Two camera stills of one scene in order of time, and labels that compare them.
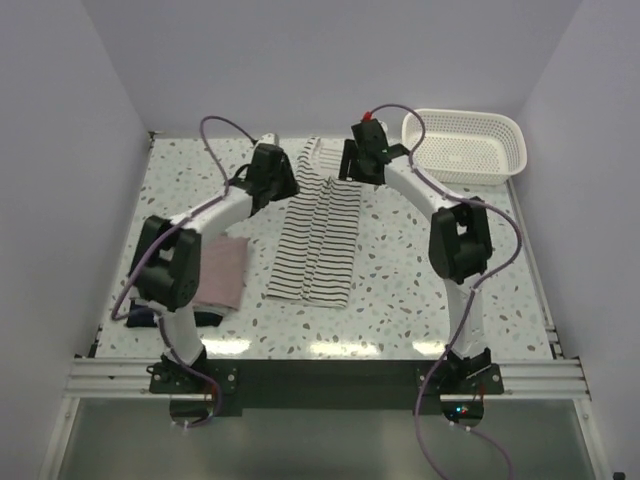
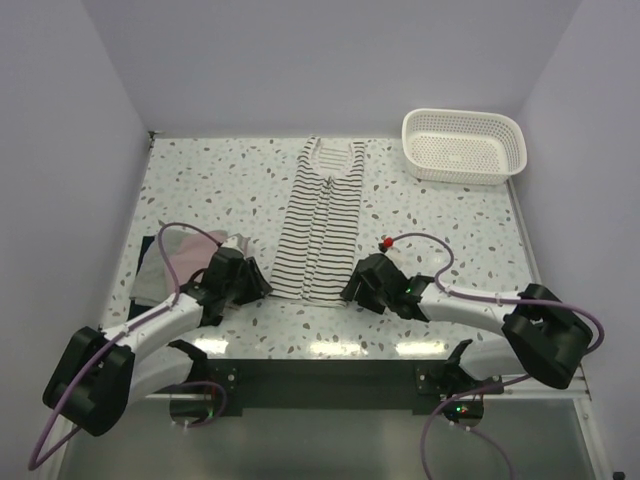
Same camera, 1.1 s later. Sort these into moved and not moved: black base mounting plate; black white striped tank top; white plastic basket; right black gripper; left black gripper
Moved: right black gripper; left black gripper
Not moved: white plastic basket; black white striped tank top; black base mounting plate
